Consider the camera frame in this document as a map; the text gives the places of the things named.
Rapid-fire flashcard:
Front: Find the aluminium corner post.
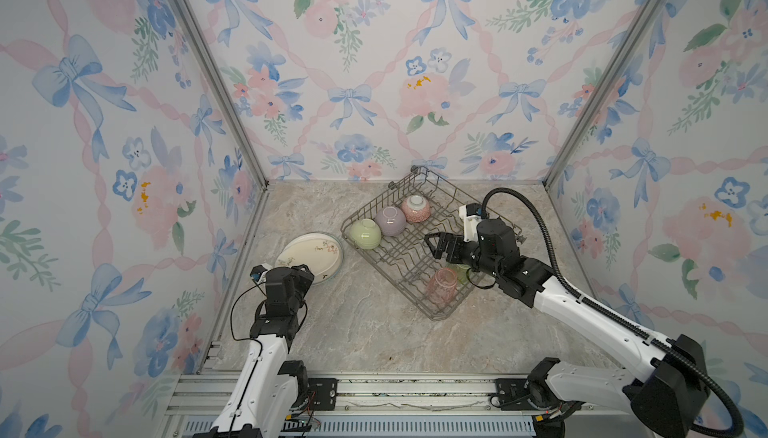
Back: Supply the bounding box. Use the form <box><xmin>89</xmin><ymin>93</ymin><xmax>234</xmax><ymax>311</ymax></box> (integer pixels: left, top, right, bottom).
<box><xmin>146</xmin><ymin>0</ymin><xmax>269</xmax><ymax>190</ymax></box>
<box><xmin>542</xmin><ymin>0</ymin><xmax>691</xmax><ymax>184</ymax></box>

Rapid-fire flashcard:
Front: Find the lilac ceramic bowl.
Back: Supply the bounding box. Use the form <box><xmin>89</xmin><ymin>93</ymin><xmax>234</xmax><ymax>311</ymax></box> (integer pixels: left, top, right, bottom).
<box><xmin>374</xmin><ymin>206</ymin><xmax>407</xmax><ymax>237</ymax></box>

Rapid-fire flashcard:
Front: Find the black corrugated cable hose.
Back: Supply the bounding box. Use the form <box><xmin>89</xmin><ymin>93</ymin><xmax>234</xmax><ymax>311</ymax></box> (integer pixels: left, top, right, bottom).
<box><xmin>479</xmin><ymin>187</ymin><xmax>745</xmax><ymax>438</ymax></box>

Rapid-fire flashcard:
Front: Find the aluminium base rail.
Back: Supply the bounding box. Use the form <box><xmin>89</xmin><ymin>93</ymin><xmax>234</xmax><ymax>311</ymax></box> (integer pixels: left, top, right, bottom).
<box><xmin>152</xmin><ymin>373</ymin><xmax>667</xmax><ymax>438</ymax></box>

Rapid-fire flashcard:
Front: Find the aluminium right corner post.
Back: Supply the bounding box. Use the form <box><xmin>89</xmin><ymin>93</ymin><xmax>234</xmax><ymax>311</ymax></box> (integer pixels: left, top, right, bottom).
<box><xmin>542</xmin><ymin>0</ymin><xmax>691</xmax><ymax>184</ymax></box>

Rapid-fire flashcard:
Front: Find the pink patterned bowl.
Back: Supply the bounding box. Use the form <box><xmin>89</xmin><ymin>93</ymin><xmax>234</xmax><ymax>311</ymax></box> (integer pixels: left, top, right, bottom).
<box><xmin>400</xmin><ymin>194</ymin><xmax>431</xmax><ymax>224</ymax></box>

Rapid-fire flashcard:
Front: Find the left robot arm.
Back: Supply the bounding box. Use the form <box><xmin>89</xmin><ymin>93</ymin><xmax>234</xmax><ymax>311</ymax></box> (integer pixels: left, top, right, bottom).
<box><xmin>199</xmin><ymin>264</ymin><xmax>314</xmax><ymax>437</ymax></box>

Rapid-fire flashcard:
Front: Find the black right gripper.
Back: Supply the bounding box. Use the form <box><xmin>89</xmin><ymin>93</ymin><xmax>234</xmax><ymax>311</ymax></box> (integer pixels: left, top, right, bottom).
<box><xmin>425</xmin><ymin>234</ymin><xmax>502</xmax><ymax>284</ymax></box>

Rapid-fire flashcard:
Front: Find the aluminium left corner post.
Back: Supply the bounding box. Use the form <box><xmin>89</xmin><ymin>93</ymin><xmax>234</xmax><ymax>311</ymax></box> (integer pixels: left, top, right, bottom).
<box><xmin>146</xmin><ymin>0</ymin><xmax>269</xmax><ymax>190</ymax></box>

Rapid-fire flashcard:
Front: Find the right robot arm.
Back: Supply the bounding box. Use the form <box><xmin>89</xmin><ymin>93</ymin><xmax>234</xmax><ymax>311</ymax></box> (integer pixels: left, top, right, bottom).
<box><xmin>424</xmin><ymin>219</ymin><xmax>709</xmax><ymax>437</ymax></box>

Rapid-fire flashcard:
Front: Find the green glass tumbler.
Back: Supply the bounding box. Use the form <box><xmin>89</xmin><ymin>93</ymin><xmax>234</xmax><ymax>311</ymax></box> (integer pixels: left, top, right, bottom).
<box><xmin>448</xmin><ymin>264</ymin><xmax>470</xmax><ymax>286</ymax></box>

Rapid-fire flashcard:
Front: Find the green ceramic bowl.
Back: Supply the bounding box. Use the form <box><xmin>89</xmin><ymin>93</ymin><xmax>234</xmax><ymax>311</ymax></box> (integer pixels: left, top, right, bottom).
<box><xmin>346</xmin><ymin>218</ymin><xmax>382</xmax><ymax>250</ymax></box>

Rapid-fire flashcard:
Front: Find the pink glass tumbler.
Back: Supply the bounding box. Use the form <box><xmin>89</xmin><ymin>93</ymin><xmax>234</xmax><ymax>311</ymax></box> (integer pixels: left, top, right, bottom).
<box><xmin>425</xmin><ymin>267</ymin><xmax>459</xmax><ymax>309</ymax></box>

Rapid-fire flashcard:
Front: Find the cream flamingo plate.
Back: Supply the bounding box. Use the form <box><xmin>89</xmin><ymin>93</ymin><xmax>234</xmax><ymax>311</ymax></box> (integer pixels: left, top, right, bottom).
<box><xmin>274</xmin><ymin>233</ymin><xmax>343</xmax><ymax>283</ymax></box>

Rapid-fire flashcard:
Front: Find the grey wire dish rack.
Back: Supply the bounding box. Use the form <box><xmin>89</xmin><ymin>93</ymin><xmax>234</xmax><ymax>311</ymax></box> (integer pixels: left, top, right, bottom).
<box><xmin>341</xmin><ymin>166</ymin><xmax>490</xmax><ymax>321</ymax></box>

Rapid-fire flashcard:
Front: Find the thin black left cable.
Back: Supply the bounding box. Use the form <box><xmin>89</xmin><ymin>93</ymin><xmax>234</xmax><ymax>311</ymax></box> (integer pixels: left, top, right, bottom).
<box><xmin>229</xmin><ymin>281</ymin><xmax>308</xmax><ymax>343</ymax></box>

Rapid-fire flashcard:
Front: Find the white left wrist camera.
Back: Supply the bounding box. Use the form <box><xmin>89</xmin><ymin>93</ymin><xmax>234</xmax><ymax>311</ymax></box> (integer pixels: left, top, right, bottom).
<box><xmin>249</xmin><ymin>265</ymin><xmax>271</xmax><ymax>286</ymax></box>

